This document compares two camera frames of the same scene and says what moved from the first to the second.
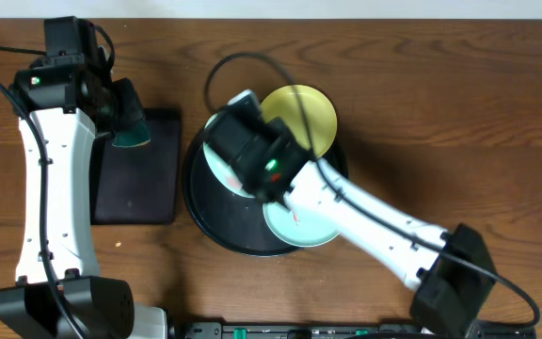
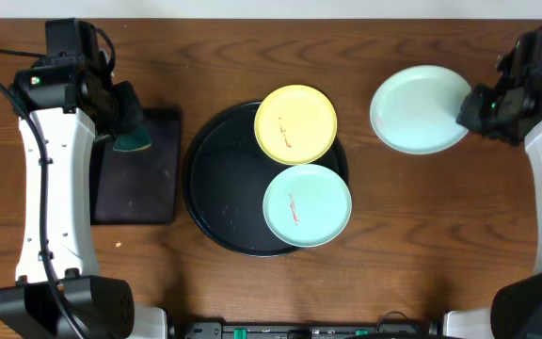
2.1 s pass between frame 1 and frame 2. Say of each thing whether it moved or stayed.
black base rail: stayed
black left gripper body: stayed
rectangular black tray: stayed
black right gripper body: moved
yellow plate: stayed
